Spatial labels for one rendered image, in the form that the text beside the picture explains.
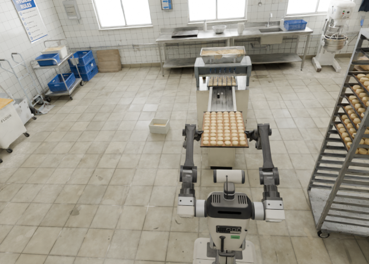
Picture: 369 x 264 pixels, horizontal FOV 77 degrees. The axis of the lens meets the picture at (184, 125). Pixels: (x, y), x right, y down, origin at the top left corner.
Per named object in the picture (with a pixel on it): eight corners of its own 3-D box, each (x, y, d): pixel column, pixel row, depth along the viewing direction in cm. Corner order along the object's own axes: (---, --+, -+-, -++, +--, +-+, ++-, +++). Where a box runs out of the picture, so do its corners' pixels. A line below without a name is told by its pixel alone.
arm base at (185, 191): (194, 197, 123) (196, 200, 134) (194, 181, 126) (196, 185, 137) (177, 196, 124) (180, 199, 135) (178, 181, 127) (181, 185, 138)
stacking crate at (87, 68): (82, 65, 637) (80, 58, 625) (96, 65, 632) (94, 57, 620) (72, 74, 588) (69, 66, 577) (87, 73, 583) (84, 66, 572)
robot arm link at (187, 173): (182, 185, 129) (191, 185, 129) (183, 167, 134) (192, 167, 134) (182, 187, 138) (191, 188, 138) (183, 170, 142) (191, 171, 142)
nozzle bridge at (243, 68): (197, 80, 346) (196, 57, 326) (247, 79, 334) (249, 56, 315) (195, 90, 319) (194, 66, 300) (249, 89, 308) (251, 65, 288)
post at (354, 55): (307, 191, 255) (362, 29, 158) (306, 189, 258) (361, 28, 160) (309, 192, 255) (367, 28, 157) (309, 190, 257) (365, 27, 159)
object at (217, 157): (210, 138, 365) (209, 86, 314) (232, 138, 360) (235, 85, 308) (207, 170, 309) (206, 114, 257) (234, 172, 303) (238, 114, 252)
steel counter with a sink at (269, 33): (161, 76, 581) (153, 24, 511) (165, 66, 638) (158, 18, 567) (304, 71, 540) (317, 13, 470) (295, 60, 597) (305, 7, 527)
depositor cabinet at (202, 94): (203, 99, 470) (202, 58, 422) (240, 98, 459) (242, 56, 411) (198, 138, 367) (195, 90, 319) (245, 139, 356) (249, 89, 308)
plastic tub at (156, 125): (170, 126, 399) (169, 118, 390) (166, 134, 382) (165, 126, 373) (154, 125, 406) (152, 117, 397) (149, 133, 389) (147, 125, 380)
